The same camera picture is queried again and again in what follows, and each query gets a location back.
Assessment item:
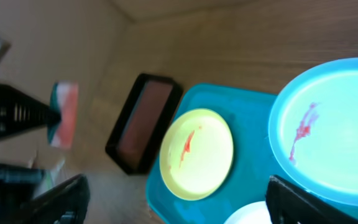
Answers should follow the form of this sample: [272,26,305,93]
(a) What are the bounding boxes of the yellow-green plate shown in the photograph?
[159,108,234,201]

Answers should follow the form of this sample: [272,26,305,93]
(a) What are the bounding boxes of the light blue plate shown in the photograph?
[268,58,358,206]

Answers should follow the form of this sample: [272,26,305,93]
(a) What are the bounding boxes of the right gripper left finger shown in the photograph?
[9,174,90,224]

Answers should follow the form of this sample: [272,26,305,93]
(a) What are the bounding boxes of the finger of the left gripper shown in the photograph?
[0,84,61,140]

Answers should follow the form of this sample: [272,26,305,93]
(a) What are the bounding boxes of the green and red sponge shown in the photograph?
[47,82,79,149]

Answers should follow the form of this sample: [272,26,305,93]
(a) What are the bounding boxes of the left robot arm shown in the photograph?
[0,84,61,219]

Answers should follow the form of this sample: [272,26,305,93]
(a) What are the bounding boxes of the white plate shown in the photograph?
[224,201,272,224]

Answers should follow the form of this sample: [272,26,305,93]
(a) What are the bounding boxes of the black tray with red liner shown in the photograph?
[105,73,183,175]

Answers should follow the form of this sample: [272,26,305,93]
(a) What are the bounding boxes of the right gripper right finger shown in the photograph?
[265,175,358,224]

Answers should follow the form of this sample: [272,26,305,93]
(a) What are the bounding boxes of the teal plastic tray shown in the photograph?
[145,82,358,224]

